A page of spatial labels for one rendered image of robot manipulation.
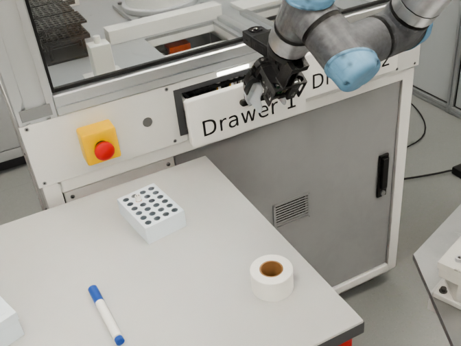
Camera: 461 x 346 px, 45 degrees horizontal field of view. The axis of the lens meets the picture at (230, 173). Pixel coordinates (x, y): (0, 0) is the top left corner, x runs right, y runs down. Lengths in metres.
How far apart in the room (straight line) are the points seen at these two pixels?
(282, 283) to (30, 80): 0.60
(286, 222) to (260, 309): 0.69
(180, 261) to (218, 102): 0.37
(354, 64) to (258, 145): 0.58
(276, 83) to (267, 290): 0.38
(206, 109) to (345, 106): 0.46
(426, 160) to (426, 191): 0.24
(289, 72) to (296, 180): 0.58
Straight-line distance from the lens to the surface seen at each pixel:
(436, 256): 1.02
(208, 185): 1.19
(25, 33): 1.11
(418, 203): 2.42
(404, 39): 0.96
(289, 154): 1.47
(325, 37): 0.89
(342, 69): 0.87
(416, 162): 2.68
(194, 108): 1.17
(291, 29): 0.94
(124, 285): 1.00
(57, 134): 1.18
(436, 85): 3.15
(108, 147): 1.14
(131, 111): 1.20
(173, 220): 1.06
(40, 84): 1.14
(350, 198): 1.69
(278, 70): 1.05
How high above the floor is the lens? 1.43
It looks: 33 degrees down
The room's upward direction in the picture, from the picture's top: 6 degrees counter-clockwise
